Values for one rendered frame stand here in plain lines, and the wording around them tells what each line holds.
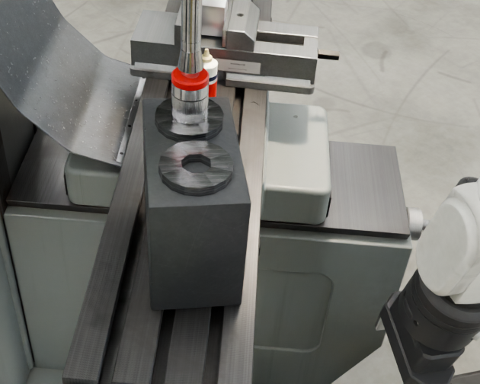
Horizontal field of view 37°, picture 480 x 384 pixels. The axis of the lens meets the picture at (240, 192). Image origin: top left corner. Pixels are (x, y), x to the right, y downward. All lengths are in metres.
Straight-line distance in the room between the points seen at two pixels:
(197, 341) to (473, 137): 2.21
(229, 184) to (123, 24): 2.65
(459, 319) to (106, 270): 0.49
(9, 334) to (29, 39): 0.65
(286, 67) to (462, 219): 0.77
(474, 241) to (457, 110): 2.52
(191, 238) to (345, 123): 2.09
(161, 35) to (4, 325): 0.70
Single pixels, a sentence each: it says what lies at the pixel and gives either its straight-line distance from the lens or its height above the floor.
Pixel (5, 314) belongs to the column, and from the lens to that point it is 1.62.
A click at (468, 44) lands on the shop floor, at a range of 3.64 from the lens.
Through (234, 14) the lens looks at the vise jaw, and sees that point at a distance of 1.37.
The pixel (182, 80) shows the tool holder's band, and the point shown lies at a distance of 0.90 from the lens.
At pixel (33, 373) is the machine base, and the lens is 1.82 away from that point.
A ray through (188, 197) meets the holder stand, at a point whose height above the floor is 1.11.
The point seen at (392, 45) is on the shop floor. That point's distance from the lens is 3.50.
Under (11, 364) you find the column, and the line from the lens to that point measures 1.74.
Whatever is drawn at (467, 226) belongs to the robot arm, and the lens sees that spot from 0.64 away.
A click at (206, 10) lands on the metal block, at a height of 1.05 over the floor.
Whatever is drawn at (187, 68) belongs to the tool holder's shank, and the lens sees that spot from 0.89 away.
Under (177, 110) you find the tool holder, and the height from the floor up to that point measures 1.15.
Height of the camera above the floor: 1.68
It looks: 42 degrees down
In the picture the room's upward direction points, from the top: 5 degrees clockwise
